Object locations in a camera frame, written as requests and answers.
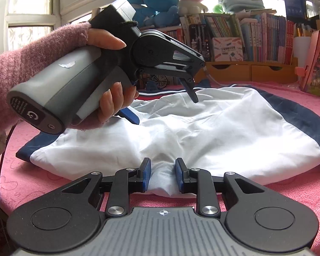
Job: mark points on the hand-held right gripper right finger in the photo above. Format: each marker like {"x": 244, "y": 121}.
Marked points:
{"x": 179, "y": 175}

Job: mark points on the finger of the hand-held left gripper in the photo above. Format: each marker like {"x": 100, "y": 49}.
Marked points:
{"x": 193, "y": 93}
{"x": 132, "y": 117}

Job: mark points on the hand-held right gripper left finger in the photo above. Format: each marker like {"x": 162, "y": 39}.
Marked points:
{"x": 147, "y": 173}

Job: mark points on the white and navy zip jacket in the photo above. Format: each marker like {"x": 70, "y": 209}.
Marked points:
{"x": 216, "y": 128}

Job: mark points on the person's left hand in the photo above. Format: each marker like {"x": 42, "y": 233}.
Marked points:
{"x": 106, "y": 40}

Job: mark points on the miniature bicycle model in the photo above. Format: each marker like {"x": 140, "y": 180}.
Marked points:
{"x": 160, "y": 81}

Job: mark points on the wooden desk organiser with drawers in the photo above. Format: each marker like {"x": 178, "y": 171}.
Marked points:
{"x": 234, "y": 70}

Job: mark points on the black smartphone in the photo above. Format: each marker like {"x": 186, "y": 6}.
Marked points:
{"x": 200, "y": 40}

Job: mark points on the white pencil-print box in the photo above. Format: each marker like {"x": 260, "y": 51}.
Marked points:
{"x": 226, "y": 49}

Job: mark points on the green plant toy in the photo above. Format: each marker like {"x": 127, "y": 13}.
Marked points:
{"x": 218, "y": 8}

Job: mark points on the blue cat plush toy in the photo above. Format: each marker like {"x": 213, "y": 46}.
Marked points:
{"x": 161, "y": 0}

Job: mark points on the folded teal cloth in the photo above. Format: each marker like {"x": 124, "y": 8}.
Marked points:
{"x": 242, "y": 3}

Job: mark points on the white paper board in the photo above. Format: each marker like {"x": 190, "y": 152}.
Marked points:
{"x": 301, "y": 49}

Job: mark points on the pink toy house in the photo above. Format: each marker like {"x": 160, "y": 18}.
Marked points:
{"x": 317, "y": 69}

